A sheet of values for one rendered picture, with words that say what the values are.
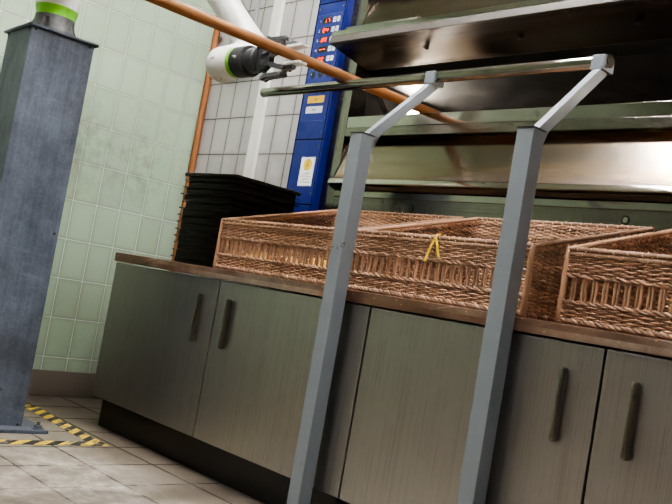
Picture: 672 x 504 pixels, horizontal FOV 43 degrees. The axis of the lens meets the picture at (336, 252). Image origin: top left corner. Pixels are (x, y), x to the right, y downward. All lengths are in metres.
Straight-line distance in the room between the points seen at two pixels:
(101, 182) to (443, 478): 2.08
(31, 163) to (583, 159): 1.59
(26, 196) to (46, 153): 0.14
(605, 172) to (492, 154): 0.39
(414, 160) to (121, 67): 1.33
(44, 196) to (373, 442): 1.32
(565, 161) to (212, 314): 1.07
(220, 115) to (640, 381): 2.41
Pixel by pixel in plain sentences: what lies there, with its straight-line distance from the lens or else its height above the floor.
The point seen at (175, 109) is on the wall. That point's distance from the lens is 3.66.
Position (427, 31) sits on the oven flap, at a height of 1.39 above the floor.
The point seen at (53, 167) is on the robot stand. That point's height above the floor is 0.80.
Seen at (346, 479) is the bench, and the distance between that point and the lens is 2.04.
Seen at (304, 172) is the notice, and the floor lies 0.97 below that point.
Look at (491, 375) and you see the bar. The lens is 1.71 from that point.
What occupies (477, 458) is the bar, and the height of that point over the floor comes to 0.30.
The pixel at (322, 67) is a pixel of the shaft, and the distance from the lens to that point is 2.48.
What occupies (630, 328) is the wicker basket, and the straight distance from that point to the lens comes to 1.68.
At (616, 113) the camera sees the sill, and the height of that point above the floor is 1.15.
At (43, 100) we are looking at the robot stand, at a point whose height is 0.99.
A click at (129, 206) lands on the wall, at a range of 3.54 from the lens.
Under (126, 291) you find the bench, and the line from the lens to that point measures 2.88.
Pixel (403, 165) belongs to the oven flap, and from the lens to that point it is 2.77.
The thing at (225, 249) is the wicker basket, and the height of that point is 0.64.
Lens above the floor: 0.55
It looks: 3 degrees up
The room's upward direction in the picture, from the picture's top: 10 degrees clockwise
